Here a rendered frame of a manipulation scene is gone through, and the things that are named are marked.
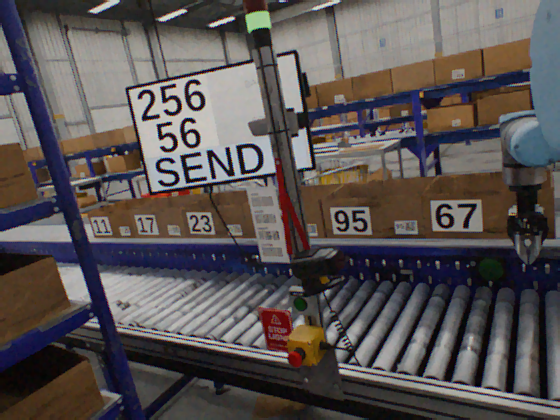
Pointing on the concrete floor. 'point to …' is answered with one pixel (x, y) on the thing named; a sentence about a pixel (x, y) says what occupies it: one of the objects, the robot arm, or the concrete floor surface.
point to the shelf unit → (78, 312)
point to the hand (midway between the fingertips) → (528, 258)
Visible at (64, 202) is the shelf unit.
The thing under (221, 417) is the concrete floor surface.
